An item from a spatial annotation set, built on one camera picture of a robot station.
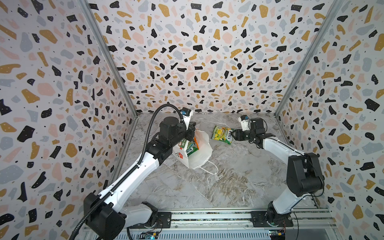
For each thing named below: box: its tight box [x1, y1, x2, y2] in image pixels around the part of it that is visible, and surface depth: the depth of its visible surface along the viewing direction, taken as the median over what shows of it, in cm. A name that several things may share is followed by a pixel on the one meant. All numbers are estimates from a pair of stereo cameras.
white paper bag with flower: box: [172, 130, 213, 169], surface depth 90 cm
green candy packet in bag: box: [178, 138, 199, 157], surface depth 95 cm
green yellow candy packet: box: [211, 125, 233, 145], surface depth 108 cm
